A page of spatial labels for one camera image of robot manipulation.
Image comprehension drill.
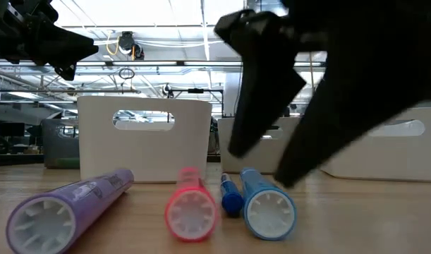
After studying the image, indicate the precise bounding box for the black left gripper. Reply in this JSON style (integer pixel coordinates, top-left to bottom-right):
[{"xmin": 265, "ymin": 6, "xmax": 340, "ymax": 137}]
[{"xmin": 0, "ymin": 10, "xmax": 99, "ymax": 82}]

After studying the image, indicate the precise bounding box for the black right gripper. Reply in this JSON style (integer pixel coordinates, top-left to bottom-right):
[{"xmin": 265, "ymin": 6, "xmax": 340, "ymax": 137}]
[{"xmin": 274, "ymin": 0, "xmax": 431, "ymax": 189}]

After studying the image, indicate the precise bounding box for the blue Sharpie highlighter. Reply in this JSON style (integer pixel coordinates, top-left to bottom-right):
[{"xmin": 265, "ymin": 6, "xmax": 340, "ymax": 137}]
[{"xmin": 240, "ymin": 167, "xmax": 298, "ymax": 241}]

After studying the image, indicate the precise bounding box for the dark blue Expo marker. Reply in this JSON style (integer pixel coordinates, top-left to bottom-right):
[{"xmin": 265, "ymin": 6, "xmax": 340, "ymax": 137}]
[{"xmin": 220, "ymin": 172, "xmax": 245, "ymax": 217}]

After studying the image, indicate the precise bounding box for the pink highlighter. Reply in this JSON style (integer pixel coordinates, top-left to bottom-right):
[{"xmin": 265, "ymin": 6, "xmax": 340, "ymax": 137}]
[{"xmin": 164, "ymin": 167, "xmax": 219, "ymax": 243}]

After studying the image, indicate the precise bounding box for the purple highlighter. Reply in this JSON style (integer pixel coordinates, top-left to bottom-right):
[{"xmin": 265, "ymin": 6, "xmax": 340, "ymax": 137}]
[{"xmin": 5, "ymin": 168, "xmax": 135, "ymax": 254}]

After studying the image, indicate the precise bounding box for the white building pillar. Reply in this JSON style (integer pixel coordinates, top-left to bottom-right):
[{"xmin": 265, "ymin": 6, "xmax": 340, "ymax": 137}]
[{"xmin": 224, "ymin": 72, "xmax": 245, "ymax": 117}]

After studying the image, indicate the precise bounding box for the black tube stand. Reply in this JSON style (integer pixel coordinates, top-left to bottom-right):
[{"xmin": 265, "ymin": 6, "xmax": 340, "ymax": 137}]
[{"xmin": 168, "ymin": 87, "xmax": 225, "ymax": 118}]

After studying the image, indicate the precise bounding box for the long ceiling light bar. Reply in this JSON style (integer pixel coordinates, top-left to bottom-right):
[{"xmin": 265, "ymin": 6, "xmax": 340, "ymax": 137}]
[{"xmin": 0, "ymin": 60, "xmax": 327, "ymax": 68}]

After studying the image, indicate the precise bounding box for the grey translucent plastic bin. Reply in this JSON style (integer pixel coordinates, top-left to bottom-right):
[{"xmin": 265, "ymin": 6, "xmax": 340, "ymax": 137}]
[{"xmin": 41, "ymin": 118, "xmax": 80, "ymax": 169}]

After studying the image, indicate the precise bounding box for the yellow hanging cable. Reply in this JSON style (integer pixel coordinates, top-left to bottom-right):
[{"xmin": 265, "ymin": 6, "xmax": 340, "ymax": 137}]
[{"xmin": 308, "ymin": 52, "xmax": 315, "ymax": 95}]

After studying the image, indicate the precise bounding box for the black cable loop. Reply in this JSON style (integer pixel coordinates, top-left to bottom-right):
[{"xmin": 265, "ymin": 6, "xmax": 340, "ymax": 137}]
[{"xmin": 118, "ymin": 67, "xmax": 135, "ymax": 80}]

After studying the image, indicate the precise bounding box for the black ceiling cord reel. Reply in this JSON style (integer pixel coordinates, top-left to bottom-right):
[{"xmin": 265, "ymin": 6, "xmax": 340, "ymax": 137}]
[{"xmin": 105, "ymin": 30, "xmax": 145, "ymax": 61}]

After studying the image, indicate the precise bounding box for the white plastic handled bin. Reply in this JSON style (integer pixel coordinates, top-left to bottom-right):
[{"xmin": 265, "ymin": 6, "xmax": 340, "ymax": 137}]
[
  {"xmin": 320, "ymin": 105, "xmax": 431, "ymax": 183},
  {"xmin": 77, "ymin": 95, "xmax": 213, "ymax": 183},
  {"xmin": 218, "ymin": 116, "xmax": 301, "ymax": 174}
]

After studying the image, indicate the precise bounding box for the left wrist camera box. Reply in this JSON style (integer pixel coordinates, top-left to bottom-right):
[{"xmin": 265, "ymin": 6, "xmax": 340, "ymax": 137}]
[{"xmin": 0, "ymin": 0, "xmax": 59, "ymax": 23}]

